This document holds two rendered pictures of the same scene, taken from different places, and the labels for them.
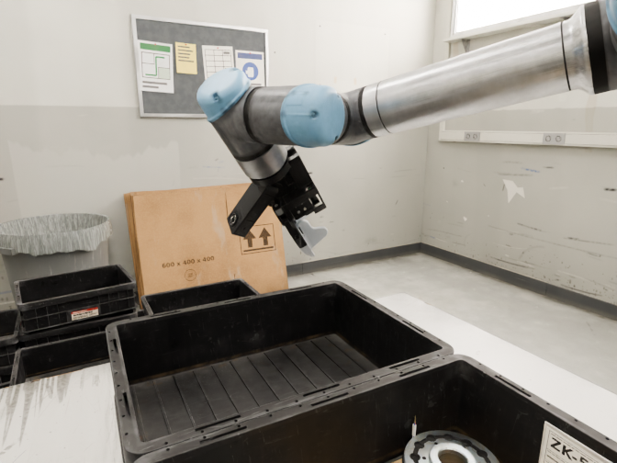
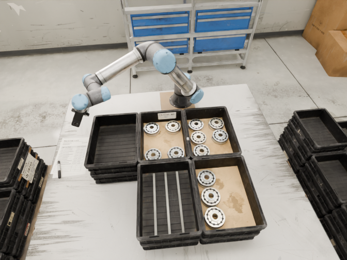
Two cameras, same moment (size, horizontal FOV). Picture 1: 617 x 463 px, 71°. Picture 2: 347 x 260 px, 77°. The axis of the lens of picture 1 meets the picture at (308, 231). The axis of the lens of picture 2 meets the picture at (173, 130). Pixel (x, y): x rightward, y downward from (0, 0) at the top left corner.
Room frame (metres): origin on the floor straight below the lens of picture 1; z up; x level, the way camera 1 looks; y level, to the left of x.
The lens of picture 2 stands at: (-0.13, 0.66, 1.98)
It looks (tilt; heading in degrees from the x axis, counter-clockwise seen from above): 50 degrees down; 294
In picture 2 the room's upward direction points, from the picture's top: 1 degrees counter-clockwise
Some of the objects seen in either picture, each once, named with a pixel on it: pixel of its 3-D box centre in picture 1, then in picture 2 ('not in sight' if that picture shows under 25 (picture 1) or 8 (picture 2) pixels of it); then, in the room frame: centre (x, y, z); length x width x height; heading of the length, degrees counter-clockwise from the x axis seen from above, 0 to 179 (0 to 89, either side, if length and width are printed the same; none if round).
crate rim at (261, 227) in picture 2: not in sight; (225, 190); (-0.18, 0.13, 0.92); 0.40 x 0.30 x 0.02; 118
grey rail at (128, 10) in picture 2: not in sight; (192, 6); (0.76, -2.03, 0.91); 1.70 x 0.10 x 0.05; 29
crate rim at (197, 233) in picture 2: not in sight; (167, 195); (0.09, 0.27, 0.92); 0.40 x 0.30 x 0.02; 118
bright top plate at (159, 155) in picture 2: not in sight; (153, 155); (0.28, 0.04, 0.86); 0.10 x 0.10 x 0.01
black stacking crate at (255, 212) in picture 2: not in sight; (223, 194); (-0.18, 0.13, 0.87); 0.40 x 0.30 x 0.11; 118
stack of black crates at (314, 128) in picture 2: not in sight; (309, 142); (-0.79, -0.90, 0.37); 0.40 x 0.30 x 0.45; 119
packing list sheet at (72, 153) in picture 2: not in sight; (71, 155); (0.87, 0.17, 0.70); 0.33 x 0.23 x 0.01; 119
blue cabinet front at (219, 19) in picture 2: not in sight; (221, 31); (0.40, -2.20, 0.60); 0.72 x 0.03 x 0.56; 29
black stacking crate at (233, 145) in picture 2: not in sight; (208, 135); (0.01, -0.23, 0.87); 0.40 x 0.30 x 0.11; 118
